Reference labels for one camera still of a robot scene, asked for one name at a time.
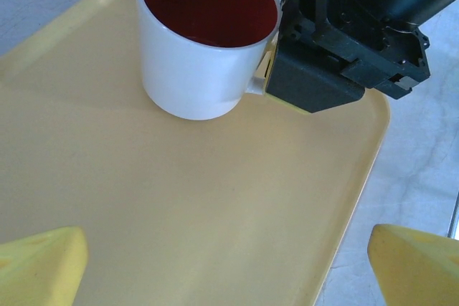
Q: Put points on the yellow plastic tray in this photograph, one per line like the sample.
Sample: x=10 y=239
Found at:
x=179 y=195

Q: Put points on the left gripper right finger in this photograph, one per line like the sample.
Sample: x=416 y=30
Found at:
x=419 y=270

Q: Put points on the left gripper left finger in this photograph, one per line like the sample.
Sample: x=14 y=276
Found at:
x=43 y=270

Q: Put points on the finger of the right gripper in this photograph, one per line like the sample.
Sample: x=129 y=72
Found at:
x=308 y=84

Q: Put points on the white mug red inside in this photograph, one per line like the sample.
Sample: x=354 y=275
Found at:
x=186 y=76

